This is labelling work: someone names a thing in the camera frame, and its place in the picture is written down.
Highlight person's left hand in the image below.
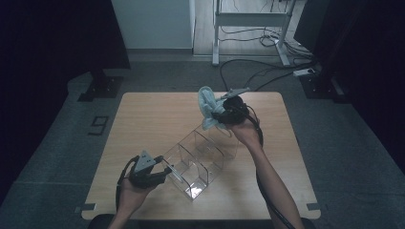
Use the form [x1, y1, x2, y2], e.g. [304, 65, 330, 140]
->
[117, 177, 160, 217]

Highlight clear acrylic divided organizer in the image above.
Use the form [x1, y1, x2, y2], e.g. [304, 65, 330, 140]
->
[160, 122, 240, 201]

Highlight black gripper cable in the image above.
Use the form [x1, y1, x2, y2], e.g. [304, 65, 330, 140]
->
[245, 104, 297, 229]
[116, 156, 141, 211]

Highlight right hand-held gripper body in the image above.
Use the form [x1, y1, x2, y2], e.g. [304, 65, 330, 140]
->
[216, 87, 251, 125]

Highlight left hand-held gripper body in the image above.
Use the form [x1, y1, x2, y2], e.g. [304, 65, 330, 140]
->
[127, 150, 166, 189]

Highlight long black floor cable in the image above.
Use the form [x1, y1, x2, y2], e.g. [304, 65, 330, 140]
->
[219, 58, 316, 93]

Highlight person's right hand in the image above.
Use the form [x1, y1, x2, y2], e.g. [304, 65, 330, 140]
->
[226, 114, 263, 151]

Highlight bundle of cables under desk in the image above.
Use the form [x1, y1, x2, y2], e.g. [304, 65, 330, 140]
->
[219, 25, 314, 60]

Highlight white metal desk frame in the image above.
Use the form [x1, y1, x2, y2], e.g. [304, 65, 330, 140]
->
[212, 0, 297, 67]

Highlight white power strip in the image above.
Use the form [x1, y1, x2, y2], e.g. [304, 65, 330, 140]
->
[292, 67, 317, 78]

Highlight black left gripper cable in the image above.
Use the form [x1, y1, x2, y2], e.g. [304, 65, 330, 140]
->
[116, 156, 141, 211]

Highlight short black floor cable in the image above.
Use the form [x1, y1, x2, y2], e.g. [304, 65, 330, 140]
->
[243, 67, 295, 93]

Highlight person's dark clothing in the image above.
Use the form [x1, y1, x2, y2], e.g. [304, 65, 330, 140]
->
[87, 213, 319, 229]

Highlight light blue towel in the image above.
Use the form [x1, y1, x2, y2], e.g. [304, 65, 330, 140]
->
[198, 85, 228, 131]

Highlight dark curtain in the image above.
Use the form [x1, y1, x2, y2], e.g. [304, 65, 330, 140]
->
[0, 0, 131, 204]
[293, 0, 405, 175]

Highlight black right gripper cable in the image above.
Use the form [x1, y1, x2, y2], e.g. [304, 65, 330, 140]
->
[245, 104, 297, 229]

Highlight black stand base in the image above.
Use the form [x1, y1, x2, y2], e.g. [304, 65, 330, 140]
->
[77, 70, 124, 103]
[299, 74, 350, 104]

